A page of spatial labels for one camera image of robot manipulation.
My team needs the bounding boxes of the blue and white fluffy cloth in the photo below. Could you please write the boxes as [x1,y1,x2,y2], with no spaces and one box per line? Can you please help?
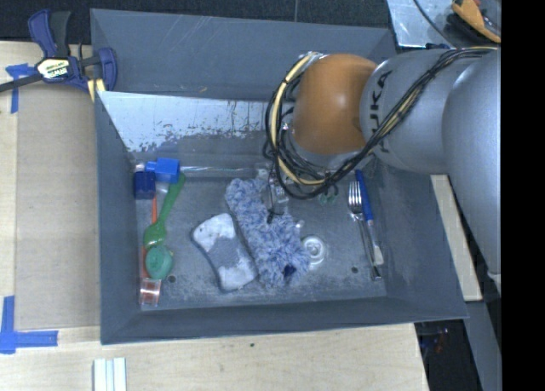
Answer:
[223,176,312,290]

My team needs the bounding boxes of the clear round glass thing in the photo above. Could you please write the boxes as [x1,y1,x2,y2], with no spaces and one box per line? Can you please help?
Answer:
[301,233,330,270]

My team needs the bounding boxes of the white and grey sponge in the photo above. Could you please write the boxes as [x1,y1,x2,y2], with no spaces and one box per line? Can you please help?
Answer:
[190,211,259,293]

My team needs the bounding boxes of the metal fork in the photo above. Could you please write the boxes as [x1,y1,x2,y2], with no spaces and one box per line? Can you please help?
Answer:
[347,180,382,282]

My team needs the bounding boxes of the green plastic spoon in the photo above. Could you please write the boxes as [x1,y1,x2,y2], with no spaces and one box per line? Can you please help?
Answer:
[142,172,187,250]

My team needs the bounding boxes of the bright blue plastic block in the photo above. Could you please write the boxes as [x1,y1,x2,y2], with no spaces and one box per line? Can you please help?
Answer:
[145,157,181,185]

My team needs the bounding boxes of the dark blue cube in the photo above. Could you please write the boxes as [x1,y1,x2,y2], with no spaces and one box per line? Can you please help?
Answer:
[132,170,157,200]

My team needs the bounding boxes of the green round toy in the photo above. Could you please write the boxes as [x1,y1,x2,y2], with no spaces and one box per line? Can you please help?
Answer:
[145,245,175,280]

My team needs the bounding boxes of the grey metal bin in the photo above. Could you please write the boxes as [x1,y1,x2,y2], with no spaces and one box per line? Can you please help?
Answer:
[89,8,470,346]

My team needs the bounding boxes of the clear box with red print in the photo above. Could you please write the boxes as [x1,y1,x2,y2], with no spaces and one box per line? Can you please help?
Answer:
[139,277,164,308]

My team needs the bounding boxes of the pale wood board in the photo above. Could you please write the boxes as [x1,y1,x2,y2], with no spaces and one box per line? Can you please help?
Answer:
[14,83,103,332]

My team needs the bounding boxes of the blue handled tool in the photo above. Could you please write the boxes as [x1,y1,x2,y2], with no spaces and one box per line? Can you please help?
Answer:
[353,168,386,267]

